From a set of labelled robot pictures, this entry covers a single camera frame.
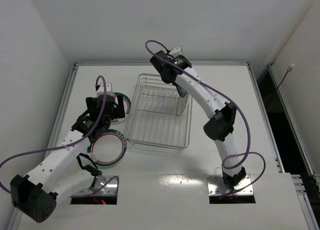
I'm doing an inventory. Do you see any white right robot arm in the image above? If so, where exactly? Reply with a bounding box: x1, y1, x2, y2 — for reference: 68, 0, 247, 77
124, 48, 246, 190

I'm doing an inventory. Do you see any green red rimmed plate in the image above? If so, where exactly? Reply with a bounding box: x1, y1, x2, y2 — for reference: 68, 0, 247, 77
111, 92, 132, 125
87, 129, 127, 169

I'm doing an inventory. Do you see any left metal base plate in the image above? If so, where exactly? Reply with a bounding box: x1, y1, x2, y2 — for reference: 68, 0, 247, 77
71, 176, 120, 198

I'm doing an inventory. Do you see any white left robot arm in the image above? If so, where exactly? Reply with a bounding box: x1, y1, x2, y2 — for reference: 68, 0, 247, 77
10, 94, 126, 223

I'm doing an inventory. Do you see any chrome wire dish rack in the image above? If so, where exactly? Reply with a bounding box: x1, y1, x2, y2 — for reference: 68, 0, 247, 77
124, 73, 193, 150

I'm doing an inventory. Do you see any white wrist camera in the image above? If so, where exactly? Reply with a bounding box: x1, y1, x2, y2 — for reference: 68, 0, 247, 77
168, 46, 182, 57
95, 82, 113, 97

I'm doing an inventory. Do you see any black hanging cable with plug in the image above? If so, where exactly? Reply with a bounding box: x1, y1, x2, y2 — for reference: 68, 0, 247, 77
264, 63, 295, 108

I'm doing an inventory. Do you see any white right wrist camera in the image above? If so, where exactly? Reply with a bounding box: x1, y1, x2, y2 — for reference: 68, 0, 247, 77
168, 46, 182, 57

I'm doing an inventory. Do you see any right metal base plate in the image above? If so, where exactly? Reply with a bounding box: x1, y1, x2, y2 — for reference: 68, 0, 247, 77
207, 175, 254, 197

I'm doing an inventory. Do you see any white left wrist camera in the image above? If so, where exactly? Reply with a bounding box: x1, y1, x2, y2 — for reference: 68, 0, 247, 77
95, 82, 113, 97

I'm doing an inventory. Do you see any metal base plate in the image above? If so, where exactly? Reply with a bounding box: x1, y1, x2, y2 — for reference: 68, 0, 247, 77
71, 176, 120, 198
207, 175, 254, 197

